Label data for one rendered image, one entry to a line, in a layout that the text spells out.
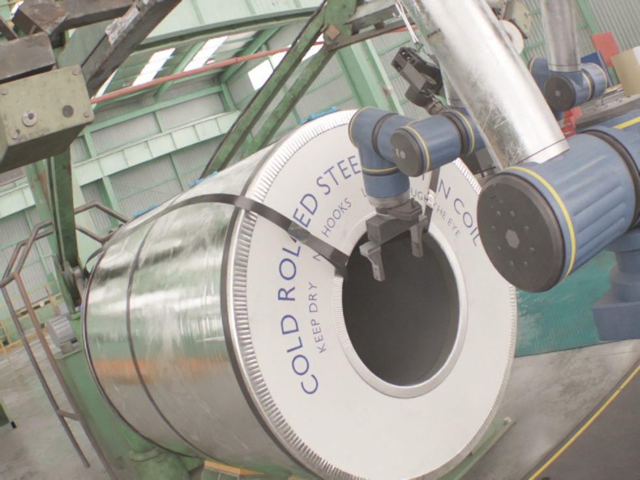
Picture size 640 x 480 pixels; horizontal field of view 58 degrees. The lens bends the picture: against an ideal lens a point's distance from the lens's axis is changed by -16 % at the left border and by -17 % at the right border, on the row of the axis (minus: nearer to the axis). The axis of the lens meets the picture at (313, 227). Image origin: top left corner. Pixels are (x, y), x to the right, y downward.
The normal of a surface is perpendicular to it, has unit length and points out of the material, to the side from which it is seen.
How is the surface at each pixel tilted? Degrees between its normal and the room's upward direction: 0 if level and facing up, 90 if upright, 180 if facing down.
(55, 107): 89
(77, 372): 90
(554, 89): 90
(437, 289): 79
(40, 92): 89
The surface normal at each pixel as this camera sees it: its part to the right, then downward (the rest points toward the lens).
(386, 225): 0.59, 0.26
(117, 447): 0.61, -0.20
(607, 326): -0.80, 0.36
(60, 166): 0.56, 0.75
